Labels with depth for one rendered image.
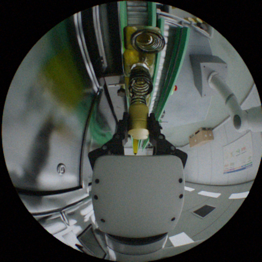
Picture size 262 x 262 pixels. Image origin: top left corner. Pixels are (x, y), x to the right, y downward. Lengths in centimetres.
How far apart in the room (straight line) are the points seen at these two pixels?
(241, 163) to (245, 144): 64
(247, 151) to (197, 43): 346
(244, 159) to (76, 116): 384
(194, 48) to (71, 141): 63
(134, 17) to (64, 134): 38
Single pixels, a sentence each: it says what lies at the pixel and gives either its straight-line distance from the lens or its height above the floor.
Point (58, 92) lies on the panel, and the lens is 15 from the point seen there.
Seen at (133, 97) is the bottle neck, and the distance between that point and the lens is 16.
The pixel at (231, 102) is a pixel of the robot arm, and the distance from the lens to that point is 44.
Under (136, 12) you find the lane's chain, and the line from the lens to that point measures 36.
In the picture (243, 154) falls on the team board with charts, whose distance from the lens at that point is 374.
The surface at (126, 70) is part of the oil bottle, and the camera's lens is 15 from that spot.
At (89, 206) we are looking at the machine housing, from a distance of 28.
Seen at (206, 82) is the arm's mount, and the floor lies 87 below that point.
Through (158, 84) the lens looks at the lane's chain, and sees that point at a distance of 43.
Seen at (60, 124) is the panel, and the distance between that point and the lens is 15.
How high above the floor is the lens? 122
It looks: 22 degrees down
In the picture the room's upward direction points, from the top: 179 degrees counter-clockwise
